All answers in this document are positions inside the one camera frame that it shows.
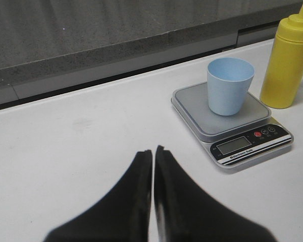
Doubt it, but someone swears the grey stone counter ledge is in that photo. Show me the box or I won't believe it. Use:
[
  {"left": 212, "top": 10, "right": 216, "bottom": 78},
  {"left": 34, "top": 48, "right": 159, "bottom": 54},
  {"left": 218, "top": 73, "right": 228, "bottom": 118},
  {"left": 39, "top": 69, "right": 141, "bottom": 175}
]
[{"left": 0, "top": 1, "right": 302, "bottom": 109}]

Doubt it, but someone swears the yellow squeeze bottle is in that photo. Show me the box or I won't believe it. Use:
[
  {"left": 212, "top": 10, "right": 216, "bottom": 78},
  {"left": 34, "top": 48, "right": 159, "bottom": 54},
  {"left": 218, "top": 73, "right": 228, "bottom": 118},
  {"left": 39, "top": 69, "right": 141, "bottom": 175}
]
[{"left": 260, "top": 4, "right": 303, "bottom": 109}]

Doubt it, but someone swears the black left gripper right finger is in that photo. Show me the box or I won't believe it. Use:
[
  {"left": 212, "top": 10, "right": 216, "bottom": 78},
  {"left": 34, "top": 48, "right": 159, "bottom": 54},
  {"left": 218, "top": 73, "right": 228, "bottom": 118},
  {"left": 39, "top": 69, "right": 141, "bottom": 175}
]
[{"left": 154, "top": 146, "right": 276, "bottom": 241}]

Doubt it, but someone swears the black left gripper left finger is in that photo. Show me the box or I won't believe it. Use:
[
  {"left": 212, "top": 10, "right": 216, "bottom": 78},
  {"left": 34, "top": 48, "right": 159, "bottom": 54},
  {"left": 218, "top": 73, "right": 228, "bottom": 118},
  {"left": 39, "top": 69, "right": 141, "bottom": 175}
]
[{"left": 45, "top": 150, "right": 153, "bottom": 241}]

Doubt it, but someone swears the silver digital kitchen scale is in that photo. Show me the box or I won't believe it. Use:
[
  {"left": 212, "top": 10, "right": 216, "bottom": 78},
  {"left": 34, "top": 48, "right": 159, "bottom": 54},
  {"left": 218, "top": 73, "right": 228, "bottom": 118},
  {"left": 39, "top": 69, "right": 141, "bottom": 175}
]
[{"left": 171, "top": 83, "right": 294, "bottom": 173}]

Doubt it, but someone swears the light blue plastic cup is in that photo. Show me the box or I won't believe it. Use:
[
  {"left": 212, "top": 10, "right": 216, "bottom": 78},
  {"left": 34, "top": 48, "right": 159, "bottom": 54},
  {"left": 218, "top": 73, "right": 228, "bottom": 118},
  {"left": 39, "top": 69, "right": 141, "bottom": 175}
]
[{"left": 207, "top": 57, "right": 255, "bottom": 116}]

